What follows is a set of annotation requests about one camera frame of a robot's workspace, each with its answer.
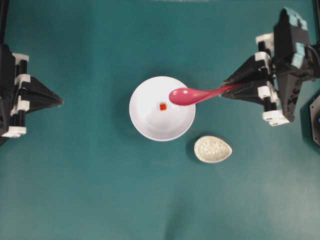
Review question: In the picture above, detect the black wrist camera with teal foam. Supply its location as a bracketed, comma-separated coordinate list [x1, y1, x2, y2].
[273, 7, 310, 79]

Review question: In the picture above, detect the speckled ceramic spoon rest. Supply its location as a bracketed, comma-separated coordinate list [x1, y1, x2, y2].
[194, 135, 233, 164]

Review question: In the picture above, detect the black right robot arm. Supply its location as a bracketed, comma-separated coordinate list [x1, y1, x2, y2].
[221, 33, 320, 127]

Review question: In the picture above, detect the pink plastic spoon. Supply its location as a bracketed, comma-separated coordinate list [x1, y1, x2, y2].
[168, 83, 243, 106]

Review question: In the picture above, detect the white round bowl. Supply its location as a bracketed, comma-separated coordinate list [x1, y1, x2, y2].
[129, 76, 196, 142]

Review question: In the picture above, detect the small red block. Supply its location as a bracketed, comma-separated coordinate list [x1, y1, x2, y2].
[159, 103, 167, 111]

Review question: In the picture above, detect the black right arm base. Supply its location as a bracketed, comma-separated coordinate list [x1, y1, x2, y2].
[300, 92, 320, 155]

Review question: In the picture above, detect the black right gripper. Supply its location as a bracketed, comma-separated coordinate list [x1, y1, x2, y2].
[220, 33, 304, 127]

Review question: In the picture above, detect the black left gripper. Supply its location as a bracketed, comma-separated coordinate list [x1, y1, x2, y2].
[0, 44, 64, 145]

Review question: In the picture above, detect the black table frame rail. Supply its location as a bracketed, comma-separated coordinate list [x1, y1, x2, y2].
[0, 0, 9, 45]

